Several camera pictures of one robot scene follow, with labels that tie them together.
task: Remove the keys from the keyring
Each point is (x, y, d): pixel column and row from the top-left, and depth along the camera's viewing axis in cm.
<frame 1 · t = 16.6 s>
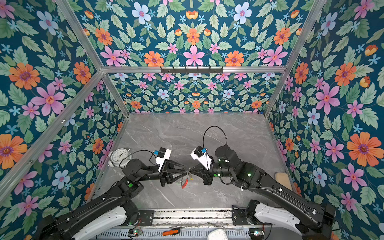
left hand: (184, 172, 57), fingers open
right hand: (190, 169, 62), fingers closed
metal keyring disc red grip: (185, 183, 64), point 24 cm above the table
white alarm clock: (119, 157, 93), point 5 cm above the table

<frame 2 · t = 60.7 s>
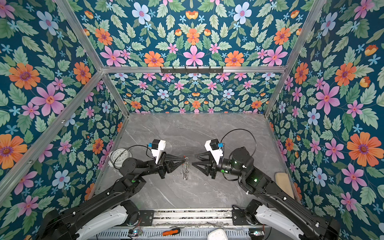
left hand: (182, 162, 55), fingers closed
right hand: (195, 159, 59), fingers open
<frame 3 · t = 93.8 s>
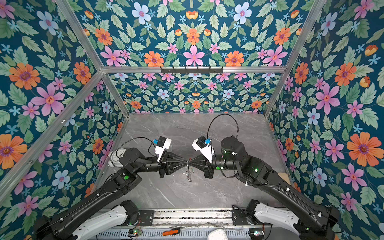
left hand: (184, 164, 54), fingers closed
right hand: (189, 161, 57), fingers closed
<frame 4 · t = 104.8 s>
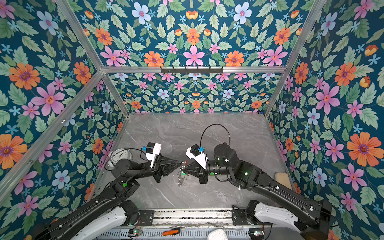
left hand: (178, 165, 53), fingers closed
right hand: (183, 168, 58), fingers closed
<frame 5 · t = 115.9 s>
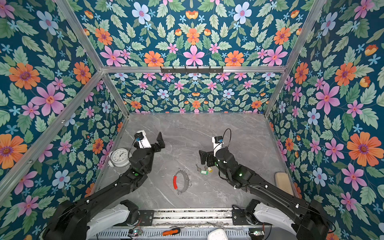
left hand: (153, 130, 76), fingers open
right hand: (206, 149, 76), fingers open
green capped key: (201, 171, 91), on the table
